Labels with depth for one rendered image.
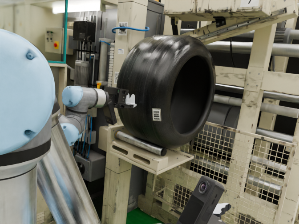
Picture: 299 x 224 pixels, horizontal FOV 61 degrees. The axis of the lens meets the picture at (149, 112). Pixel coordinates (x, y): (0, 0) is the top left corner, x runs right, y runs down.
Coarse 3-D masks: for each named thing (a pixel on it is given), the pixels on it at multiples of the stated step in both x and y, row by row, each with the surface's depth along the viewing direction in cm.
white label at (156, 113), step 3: (153, 108) 112; (156, 108) 111; (153, 111) 112; (156, 111) 112; (159, 111) 111; (153, 114) 113; (156, 114) 112; (159, 114) 112; (153, 117) 114; (156, 117) 113; (159, 117) 113; (153, 120) 114; (156, 120) 114; (159, 120) 113
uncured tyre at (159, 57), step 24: (144, 48) 121; (168, 48) 114; (192, 48) 121; (120, 72) 123; (144, 72) 114; (168, 72) 111; (192, 72) 159; (144, 96) 112; (168, 96) 113; (192, 96) 163; (144, 120) 117; (168, 120) 117; (192, 120) 157; (168, 144) 127
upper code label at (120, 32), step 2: (120, 22) 148; (122, 22) 146; (124, 22) 146; (126, 22) 144; (120, 24) 148; (122, 24) 147; (124, 24) 146; (126, 24) 145; (118, 26) 149; (126, 26) 145; (118, 30) 149; (120, 30) 148; (126, 30) 145; (118, 32) 149; (120, 32) 148; (122, 32) 147; (124, 32) 146; (126, 32) 145; (118, 34) 149; (120, 34) 148; (122, 34) 147; (124, 34) 146; (126, 34) 145
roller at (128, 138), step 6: (120, 132) 147; (120, 138) 145; (126, 138) 142; (132, 138) 140; (138, 138) 139; (138, 144) 136; (144, 144) 134; (150, 144) 132; (156, 144) 132; (150, 150) 131; (156, 150) 129; (162, 150) 127
